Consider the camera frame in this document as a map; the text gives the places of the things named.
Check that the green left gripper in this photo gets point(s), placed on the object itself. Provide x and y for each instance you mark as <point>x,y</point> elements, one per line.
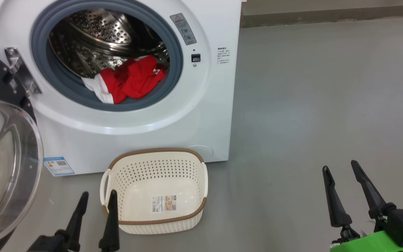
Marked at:
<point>49,245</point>

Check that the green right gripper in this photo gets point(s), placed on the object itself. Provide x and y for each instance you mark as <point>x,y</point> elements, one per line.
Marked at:
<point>366,243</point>

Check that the round washing machine door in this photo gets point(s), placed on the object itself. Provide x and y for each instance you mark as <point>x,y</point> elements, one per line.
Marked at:
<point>5,168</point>

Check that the red and white garment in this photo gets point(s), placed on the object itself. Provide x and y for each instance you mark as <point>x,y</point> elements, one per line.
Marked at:
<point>135,78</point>

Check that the cream perforated basket brown rim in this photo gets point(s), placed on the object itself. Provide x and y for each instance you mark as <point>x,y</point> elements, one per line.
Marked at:
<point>159,182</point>

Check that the white front-load washing machine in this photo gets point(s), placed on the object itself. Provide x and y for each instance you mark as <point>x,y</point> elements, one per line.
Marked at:
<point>201,115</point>

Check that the metal door hinge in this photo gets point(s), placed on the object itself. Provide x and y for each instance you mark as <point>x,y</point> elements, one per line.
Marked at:
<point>21,70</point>

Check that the stainless steel washing machine drum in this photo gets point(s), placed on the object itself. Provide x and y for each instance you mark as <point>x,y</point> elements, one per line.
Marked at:
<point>100,31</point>

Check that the black door latch socket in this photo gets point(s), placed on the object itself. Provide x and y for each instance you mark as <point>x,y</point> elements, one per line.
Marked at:
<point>196,57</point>

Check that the blue energy label sticker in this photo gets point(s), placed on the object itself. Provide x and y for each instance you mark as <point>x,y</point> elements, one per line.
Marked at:
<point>59,166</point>

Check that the paper product label sticker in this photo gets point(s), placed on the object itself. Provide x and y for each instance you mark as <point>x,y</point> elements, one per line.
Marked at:
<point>164,203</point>

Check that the round filter cover panel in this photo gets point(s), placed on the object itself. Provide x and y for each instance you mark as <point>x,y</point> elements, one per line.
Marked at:
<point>205,152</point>

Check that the small printed text sticker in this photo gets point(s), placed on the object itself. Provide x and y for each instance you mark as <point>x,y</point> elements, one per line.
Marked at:
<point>223,56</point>

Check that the grey warning label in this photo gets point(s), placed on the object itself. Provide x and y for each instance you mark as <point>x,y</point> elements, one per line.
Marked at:
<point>184,29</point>

